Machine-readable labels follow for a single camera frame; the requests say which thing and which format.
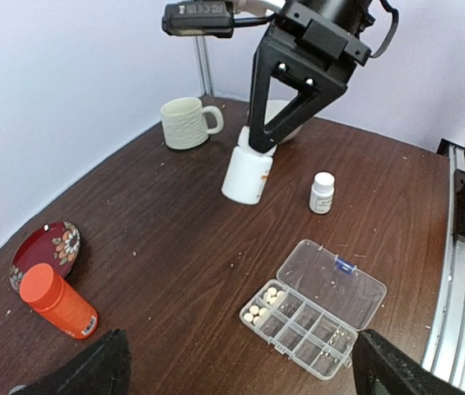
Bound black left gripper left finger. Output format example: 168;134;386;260
10;329;132;394

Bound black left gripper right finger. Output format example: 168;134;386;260
352;329;464;394

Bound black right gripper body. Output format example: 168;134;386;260
267;1;374;68

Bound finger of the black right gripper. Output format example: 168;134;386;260
247;28;348;154

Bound clear plastic pill organizer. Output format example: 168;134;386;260
239;239;387;381

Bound orange pill bottle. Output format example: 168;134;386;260
19;263;100;340

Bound white pill bottle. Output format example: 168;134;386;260
309;172;335;215
221;126;277;205

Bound small silver pills in organizer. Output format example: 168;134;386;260
328;328;356;363

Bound white pills in organizer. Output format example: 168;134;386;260
239;286;286;326

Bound small white bowl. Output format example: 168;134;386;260
248;97;307;153

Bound red floral plate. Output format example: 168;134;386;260
9;221;81;294

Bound cream ribbed mug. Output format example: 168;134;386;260
160;97;225;151

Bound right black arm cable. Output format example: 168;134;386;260
367;0;400;58

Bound right aluminium frame post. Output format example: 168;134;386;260
194;36;214;95

